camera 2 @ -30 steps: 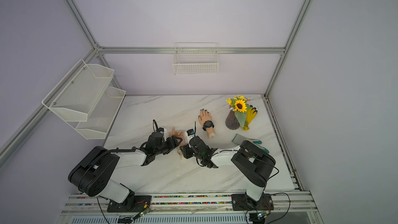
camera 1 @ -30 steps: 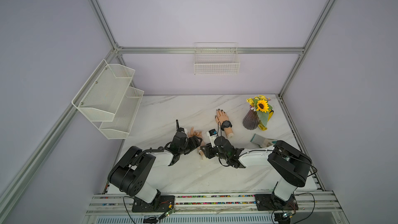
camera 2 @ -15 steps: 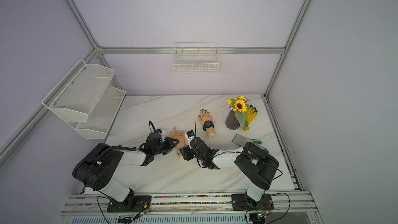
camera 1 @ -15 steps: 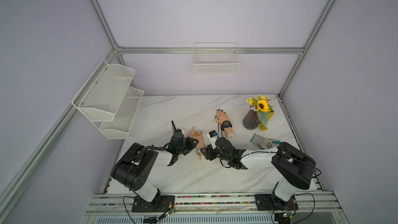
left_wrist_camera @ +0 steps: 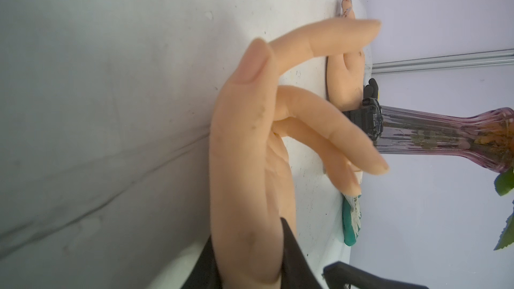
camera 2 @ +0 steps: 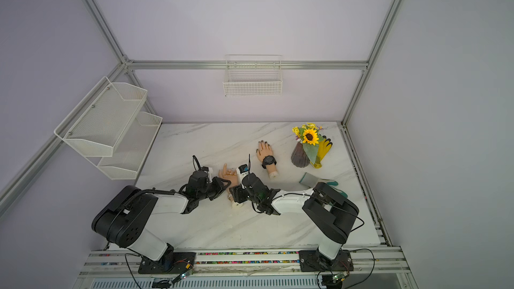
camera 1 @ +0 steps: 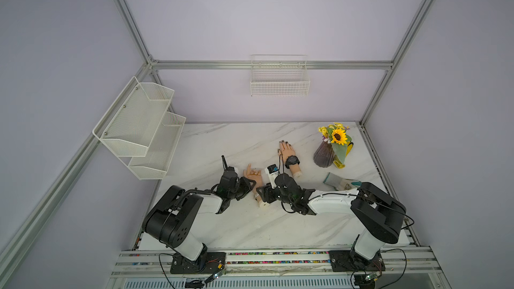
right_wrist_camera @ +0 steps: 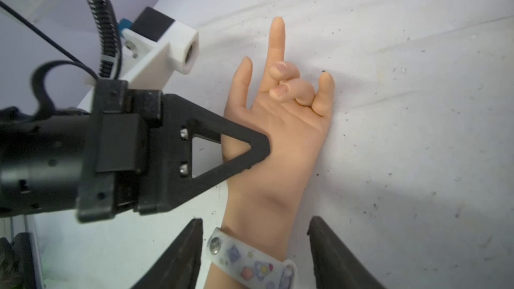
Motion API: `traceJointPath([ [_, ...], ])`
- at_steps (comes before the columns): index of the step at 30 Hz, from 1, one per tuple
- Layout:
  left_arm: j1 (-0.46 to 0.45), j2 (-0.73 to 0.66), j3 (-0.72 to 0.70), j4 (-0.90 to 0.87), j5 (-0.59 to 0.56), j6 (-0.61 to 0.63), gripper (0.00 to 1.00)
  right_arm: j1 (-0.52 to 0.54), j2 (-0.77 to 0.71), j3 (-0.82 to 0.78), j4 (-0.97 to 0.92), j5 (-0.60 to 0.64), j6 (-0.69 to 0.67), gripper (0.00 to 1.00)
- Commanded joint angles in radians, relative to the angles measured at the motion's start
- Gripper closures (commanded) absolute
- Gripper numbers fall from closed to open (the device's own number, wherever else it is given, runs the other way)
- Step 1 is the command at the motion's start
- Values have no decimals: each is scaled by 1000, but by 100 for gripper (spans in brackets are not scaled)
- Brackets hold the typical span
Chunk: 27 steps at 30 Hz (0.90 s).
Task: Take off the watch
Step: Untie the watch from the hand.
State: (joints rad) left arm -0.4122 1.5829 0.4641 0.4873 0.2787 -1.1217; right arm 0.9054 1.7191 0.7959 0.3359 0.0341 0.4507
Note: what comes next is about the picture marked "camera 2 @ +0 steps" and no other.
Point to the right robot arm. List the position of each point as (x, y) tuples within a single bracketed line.
[(333, 213)]

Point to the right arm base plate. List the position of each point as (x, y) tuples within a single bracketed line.
[(314, 261)]

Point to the yellow black work glove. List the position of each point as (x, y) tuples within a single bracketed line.
[(324, 147)]

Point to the aluminium frame rails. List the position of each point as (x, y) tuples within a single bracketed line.
[(217, 61)]

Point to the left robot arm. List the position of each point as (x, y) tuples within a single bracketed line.
[(123, 220)]

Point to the mannequin hand with painted nails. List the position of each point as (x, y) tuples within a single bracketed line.
[(265, 155)]

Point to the mannequin hand with bent fingers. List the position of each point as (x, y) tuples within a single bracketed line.
[(230, 175)]

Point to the grey green work glove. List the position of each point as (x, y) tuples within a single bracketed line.
[(308, 180)]

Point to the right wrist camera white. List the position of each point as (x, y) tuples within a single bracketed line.
[(242, 172)]

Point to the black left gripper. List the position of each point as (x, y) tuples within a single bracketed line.
[(217, 182)]

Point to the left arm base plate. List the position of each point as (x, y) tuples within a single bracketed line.
[(171, 263)]

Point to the purple ribbed glass vase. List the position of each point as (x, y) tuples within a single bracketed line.
[(299, 158)]

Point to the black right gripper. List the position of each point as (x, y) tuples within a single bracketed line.
[(238, 193)]

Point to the artificial sunflower bouquet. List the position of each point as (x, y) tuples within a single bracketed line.
[(310, 139)]

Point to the white wire wall basket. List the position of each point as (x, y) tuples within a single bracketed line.
[(253, 75)]

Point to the white mesh two-tier shelf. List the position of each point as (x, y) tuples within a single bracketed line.
[(111, 130)]

